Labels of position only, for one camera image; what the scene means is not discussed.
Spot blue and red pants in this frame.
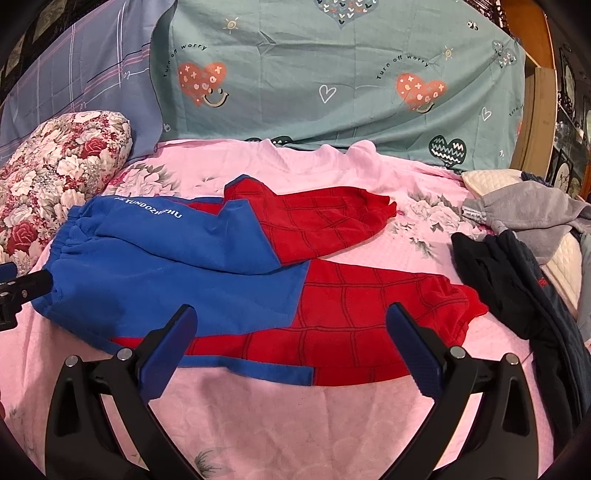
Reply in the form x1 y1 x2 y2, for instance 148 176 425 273
33 176 487 386

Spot pink floral bed sheet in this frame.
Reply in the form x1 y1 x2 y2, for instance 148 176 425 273
0 138 581 480

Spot red floral quilt roll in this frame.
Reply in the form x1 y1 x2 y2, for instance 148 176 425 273
1 111 133 274

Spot black garment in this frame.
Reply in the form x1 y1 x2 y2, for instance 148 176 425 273
451 230 590 455

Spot grey garment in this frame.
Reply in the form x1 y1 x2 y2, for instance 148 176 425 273
462 181 590 265

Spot blue plaid pillow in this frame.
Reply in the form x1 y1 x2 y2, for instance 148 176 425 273
1 1 173 163

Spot wooden headboard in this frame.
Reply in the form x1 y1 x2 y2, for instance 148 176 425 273
501 0 558 177

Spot teal heart print pillow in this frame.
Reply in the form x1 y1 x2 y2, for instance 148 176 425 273
150 1 526 171

